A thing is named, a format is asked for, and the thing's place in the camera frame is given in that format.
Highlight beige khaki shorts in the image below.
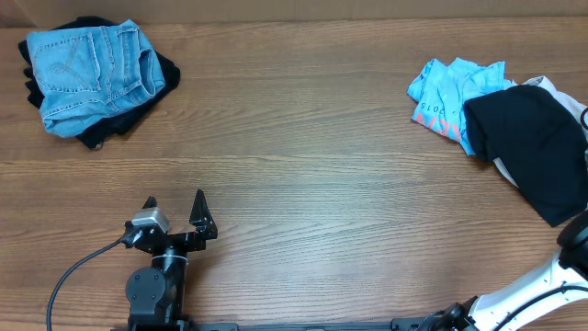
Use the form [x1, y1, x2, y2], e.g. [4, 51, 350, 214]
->
[493, 75, 587, 187]

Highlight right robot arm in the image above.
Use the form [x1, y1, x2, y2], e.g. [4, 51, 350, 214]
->
[427, 211, 587, 331]

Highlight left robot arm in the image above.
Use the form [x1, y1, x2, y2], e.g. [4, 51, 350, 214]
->
[121, 189, 218, 331]

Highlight folded light blue jeans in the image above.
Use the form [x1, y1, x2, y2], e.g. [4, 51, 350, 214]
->
[26, 20, 166, 138]

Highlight crumpled light blue t-shirt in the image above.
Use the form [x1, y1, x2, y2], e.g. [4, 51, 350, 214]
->
[407, 58, 515, 155]

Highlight crumpled black t-shirt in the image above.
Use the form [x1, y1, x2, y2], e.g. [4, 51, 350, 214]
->
[463, 85, 587, 227]

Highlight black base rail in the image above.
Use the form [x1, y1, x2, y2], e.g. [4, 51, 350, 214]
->
[113, 317, 432, 331]

